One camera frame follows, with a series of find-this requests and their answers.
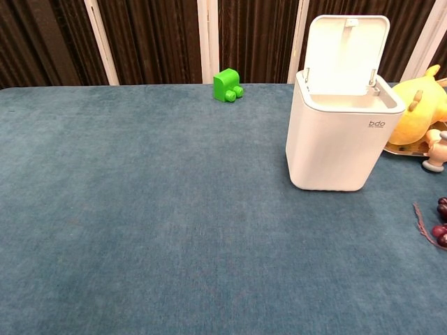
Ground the white plastic lidded bin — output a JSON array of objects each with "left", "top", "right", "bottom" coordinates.
[{"left": 285, "top": 14, "right": 406, "bottom": 192}]

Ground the green toy block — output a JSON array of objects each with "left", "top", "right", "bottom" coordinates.
[{"left": 213, "top": 68, "right": 245, "bottom": 103}]

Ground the blue table mat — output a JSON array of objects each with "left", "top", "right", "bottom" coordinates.
[{"left": 0, "top": 82, "right": 447, "bottom": 335}]

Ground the dark brown curtain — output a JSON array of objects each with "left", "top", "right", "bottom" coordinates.
[{"left": 0, "top": 0, "right": 447, "bottom": 90}]

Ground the rectangular metal tray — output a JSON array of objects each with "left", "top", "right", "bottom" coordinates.
[{"left": 383, "top": 139, "right": 436, "bottom": 158}]

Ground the yellow plush toy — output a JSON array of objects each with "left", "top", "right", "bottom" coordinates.
[{"left": 387, "top": 64, "right": 447, "bottom": 146}]

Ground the dark red grape bunch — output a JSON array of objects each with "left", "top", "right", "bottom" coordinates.
[{"left": 413, "top": 197, "right": 447, "bottom": 249}]

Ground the white frame post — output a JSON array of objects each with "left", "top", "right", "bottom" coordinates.
[
  {"left": 197, "top": 0, "right": 220, "bottom": 84},
  {"left": 400, "top": 0, "right": 447, "bottom": 83},
  {"left": 83, "top": 0, "right": 120, "bottom": 86},
  {"left": 286, "top": 0, "right": 312, "bottom": 84}
]

